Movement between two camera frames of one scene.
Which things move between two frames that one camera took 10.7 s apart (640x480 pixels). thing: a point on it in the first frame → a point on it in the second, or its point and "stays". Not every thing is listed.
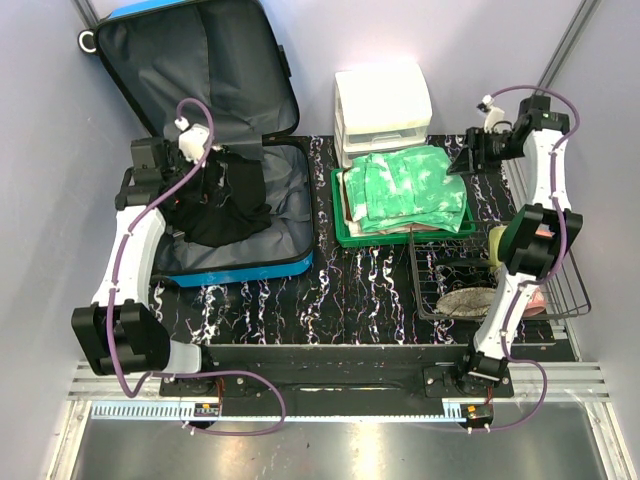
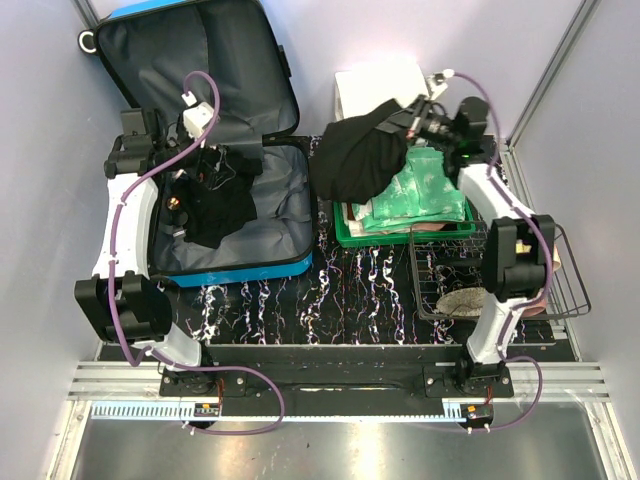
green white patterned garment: (405, 187) stays
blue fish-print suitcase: (216, 68) stays
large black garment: (219, 200) → (356, 156)
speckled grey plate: (467, 302) stays
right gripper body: (491, 148) → (427, 125)
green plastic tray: (343, 238) stays
